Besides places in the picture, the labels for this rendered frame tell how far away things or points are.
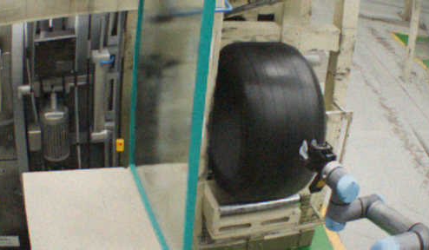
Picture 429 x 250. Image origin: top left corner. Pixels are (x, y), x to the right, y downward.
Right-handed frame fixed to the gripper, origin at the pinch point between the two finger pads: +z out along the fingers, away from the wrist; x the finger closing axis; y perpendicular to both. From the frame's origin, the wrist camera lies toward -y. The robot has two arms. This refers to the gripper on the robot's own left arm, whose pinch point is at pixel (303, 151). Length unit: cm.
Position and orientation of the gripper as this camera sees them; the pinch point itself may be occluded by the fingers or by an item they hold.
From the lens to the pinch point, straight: 205.7
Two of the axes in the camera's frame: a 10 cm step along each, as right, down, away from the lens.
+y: 0.6, -9.2, -3.8
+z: -3.1, -3.8, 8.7
